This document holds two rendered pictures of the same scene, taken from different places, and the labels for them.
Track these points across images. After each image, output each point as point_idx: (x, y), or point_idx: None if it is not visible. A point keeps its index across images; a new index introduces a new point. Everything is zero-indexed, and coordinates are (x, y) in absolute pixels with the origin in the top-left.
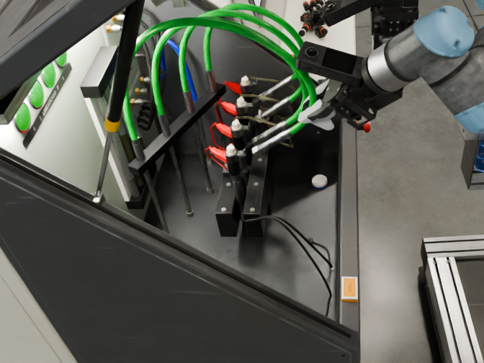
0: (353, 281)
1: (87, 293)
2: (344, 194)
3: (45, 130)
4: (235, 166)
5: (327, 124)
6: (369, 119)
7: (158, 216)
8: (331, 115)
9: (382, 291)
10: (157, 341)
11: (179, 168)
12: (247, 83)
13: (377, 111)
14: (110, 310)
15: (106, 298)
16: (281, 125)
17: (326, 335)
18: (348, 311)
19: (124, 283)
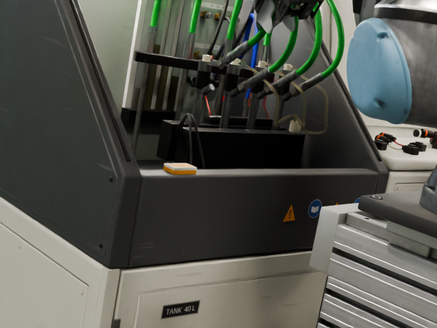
0: (190, 166)
1: (4, 32)
2: (281, 169)
3: None
4: (200, 75)
5: (268, 23)
6: (286, 5)
7: (144, 163)
8: (271, 9)
9: None
10: (15, 120)
11: (181, 106)
12: (287, 69)
13: (296, 1)
14: (6, 61)
15: (10, 41)
16: (264, 69)
17: (108, 137)
18: (157, 172)
19: (24, 21)
